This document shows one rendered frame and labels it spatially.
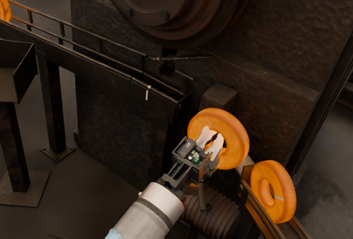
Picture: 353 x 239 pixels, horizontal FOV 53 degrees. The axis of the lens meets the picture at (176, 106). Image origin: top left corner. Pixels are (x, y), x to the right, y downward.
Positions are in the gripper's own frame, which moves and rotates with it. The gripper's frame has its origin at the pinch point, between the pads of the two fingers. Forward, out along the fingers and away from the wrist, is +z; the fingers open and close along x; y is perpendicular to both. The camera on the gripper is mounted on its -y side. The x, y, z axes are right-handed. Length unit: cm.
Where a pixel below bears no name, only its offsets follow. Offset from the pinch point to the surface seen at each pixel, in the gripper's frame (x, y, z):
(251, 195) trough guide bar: -12.5, -16.7, -1.5
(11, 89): 75, -22, -13
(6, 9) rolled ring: 114, -22, 15
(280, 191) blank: -18.4, -8.5, -0.6
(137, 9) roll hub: 34.1, 13.4, 13.1
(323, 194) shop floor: -34, -105, 61
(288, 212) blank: -22.2, -11.2, -2.8
